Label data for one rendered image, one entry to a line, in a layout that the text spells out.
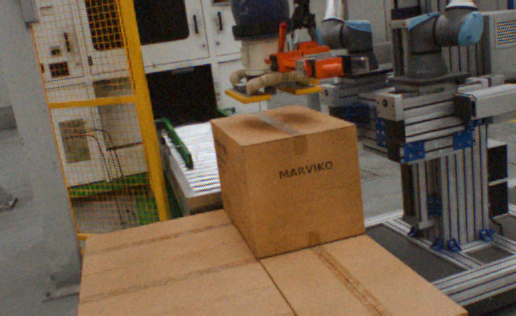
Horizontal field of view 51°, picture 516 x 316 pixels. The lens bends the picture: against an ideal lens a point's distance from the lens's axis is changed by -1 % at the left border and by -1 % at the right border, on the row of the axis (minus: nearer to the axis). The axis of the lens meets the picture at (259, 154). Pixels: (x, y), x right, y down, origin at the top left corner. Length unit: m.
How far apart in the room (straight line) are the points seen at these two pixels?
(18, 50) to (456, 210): 2.27
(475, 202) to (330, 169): 0.95
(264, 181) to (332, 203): 0.26
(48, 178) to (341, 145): 1.79
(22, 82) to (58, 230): 0.82
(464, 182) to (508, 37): 0.65
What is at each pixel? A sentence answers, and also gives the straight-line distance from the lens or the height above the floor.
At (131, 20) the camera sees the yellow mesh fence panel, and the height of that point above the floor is 1.42.
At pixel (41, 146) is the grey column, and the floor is 0.83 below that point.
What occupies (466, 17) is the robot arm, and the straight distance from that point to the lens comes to 2.08.
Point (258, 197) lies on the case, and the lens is 1.82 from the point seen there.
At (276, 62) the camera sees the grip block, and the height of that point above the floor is 1.19.
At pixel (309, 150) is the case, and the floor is 0.89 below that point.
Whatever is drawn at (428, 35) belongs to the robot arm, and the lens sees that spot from 2.13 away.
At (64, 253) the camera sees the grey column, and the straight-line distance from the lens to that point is 3.28.
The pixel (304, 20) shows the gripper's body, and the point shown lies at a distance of 2.37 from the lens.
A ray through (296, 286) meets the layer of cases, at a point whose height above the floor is 0.54.
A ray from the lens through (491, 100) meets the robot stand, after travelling 2.17.
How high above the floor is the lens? 1.33
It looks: 14 degrees down
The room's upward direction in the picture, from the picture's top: 8 degrees counter-clockwise
